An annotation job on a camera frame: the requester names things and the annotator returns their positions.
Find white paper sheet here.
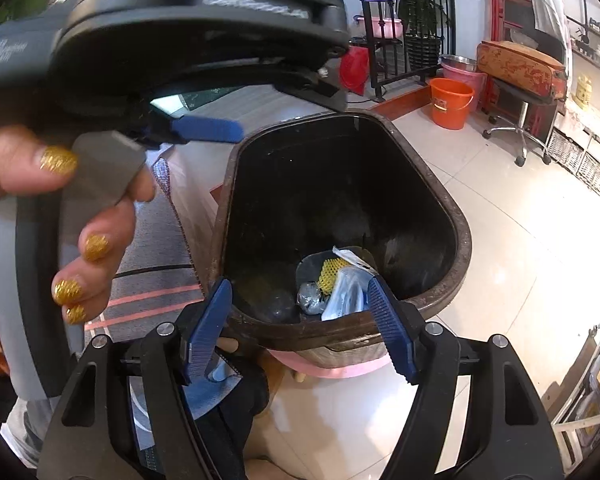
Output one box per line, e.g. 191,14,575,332
332,245,376,273

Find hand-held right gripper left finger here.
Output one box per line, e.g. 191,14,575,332
36,276,234,480

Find pink round stool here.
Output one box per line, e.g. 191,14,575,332
267,347,396,381

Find white face mask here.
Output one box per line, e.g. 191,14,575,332
321,266,381,322

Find red bag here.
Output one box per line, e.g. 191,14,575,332
340,46,370,95

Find yellow bottle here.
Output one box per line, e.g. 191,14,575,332
575,75,593,111

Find orange bucket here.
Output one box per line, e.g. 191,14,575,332
428,77,476,131

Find pink basin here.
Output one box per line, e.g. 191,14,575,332
357,16,405,40

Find table with lace cloth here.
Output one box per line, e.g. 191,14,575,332
562,100,600,141

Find dark brown trash bin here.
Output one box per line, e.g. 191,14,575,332
207,109,473,366

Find person's left hand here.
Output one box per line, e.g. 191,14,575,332
0,127,156,326

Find orange patterned case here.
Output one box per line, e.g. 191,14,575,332
476,40,570,103

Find blue striped blanket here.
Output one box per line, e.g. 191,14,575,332
80,145,246,411

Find chrome swivel stool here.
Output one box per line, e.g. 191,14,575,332
482,80,566,167

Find red ladder shelf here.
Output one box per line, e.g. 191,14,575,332
487,0,538,111

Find white storage baskets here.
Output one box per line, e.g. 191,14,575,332
547,127,600,198

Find white standing banner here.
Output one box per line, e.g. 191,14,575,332
525,0,573,61

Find metal basin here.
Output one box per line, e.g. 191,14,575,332
440,53,480,73

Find white rack with boxes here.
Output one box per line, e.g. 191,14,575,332
550,310,600,456

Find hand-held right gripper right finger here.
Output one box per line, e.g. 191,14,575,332
366,275,566,480

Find yellow foam fruit net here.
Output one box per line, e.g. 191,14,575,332
319,256,353,295

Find pink bucket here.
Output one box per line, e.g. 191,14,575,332
440,62,488,111

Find wooden wall shelves with cosmetics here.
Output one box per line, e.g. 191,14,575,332
570,10,600,61

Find black wicker planter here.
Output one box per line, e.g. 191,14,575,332
405,35,441,66

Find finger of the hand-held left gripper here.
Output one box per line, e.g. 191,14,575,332
140,110,246,147
275,67,352,114

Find black and white wrapper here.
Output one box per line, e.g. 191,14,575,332
296,281,327,313

